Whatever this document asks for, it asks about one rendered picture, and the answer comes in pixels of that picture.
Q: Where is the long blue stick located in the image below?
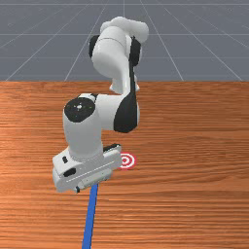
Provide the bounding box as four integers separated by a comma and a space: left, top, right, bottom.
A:
81, 182, 100, 249

